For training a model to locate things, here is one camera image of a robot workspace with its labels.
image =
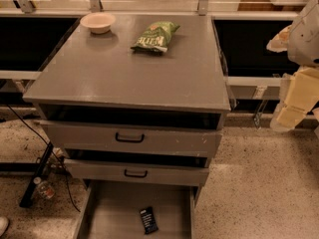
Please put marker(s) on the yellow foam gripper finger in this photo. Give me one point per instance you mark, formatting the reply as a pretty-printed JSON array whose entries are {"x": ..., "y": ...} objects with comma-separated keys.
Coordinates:
[{"x": 298, "y": 94}]

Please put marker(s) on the dark blue rxbar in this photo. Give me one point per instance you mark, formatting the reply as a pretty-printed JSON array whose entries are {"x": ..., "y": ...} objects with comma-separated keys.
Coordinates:
[{"x": 148, "y": 220}]

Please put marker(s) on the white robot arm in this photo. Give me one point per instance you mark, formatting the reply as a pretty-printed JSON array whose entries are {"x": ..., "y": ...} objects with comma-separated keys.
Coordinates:
[{"x": 300, "y": 39}]

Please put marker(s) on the grey drawer cabinet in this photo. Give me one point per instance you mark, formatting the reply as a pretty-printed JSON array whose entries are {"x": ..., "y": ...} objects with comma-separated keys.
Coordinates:
[{"x": 100, "y": 79}]

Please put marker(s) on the open bottom grey drawer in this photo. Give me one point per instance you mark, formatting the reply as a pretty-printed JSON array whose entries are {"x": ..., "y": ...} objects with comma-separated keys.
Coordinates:
[{"x": 112, "y": 211}]

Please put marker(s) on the middle grey drawer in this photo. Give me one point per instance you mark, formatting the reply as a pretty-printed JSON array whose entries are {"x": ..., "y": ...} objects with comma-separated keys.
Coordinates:
[{"x": 138, "y": 173}]

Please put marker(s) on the top grey drawer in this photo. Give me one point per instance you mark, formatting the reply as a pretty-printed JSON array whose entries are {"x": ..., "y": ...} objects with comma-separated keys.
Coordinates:
[{"x": 132, "y": 138}]

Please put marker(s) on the green kettle chips bag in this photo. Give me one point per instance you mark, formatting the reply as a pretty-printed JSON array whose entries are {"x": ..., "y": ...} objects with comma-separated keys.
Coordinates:
[{"x": 156, "y": 37}]

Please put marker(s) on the white paper bowl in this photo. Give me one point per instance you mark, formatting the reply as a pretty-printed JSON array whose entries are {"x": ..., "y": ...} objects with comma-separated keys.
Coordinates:
[{"x": 99, "y": 22}]

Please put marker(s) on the small clear bottle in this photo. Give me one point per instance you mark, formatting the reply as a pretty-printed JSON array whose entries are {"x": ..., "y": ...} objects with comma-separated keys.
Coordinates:
[{"x": 44, "y": 188}]

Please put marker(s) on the black metal leg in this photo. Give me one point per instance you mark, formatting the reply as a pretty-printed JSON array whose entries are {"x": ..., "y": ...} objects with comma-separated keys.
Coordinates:
[{"x": 26, "y": 200}]

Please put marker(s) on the white shoe tip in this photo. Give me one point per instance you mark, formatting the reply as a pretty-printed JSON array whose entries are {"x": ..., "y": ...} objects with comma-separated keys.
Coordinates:
[{"x": 4, "y": 223}]

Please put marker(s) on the metal bracket under shelf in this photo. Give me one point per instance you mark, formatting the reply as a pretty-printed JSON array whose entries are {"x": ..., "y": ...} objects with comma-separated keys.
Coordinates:
[{"x": 259, "y": 112}]

